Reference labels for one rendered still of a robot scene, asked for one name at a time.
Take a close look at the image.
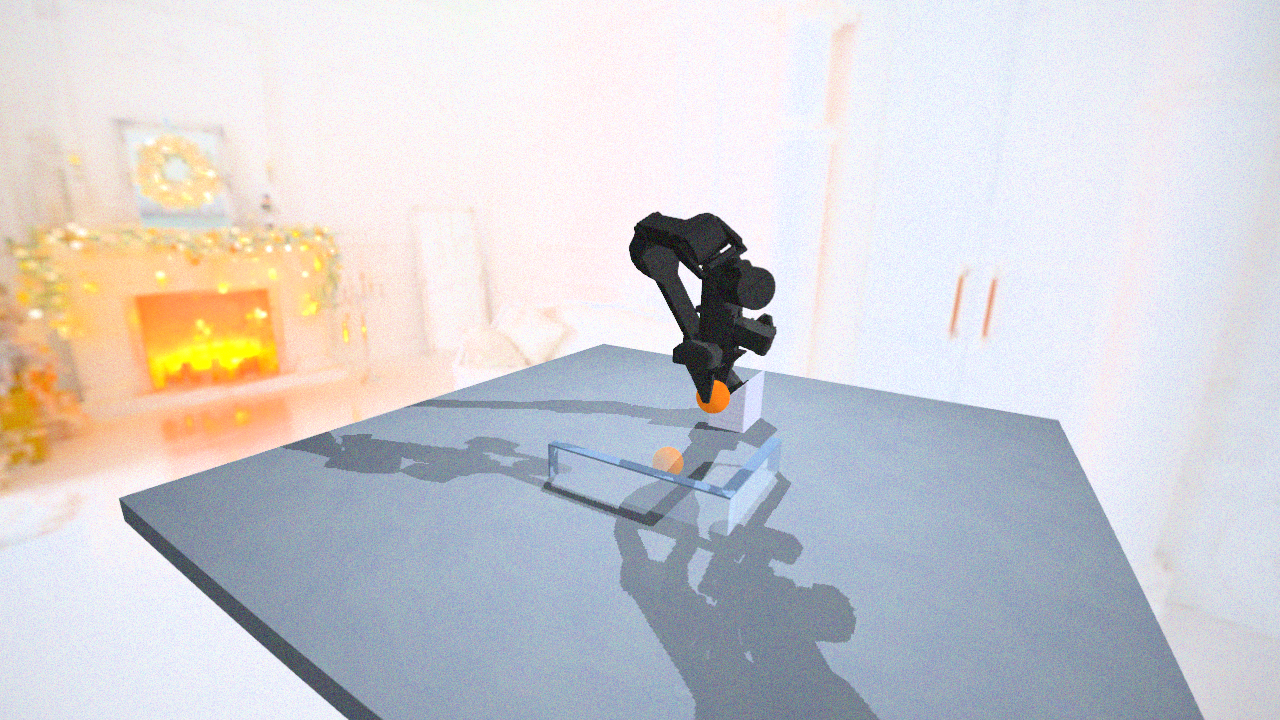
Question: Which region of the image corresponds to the clear low l-shaped wall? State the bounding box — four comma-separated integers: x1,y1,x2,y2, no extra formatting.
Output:
550,445,780,536

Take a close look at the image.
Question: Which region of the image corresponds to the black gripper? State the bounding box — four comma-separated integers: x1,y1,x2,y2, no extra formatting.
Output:
672,299,748,404

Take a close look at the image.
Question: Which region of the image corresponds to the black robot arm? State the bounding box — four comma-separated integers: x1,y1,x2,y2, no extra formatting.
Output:
628,211,777,356

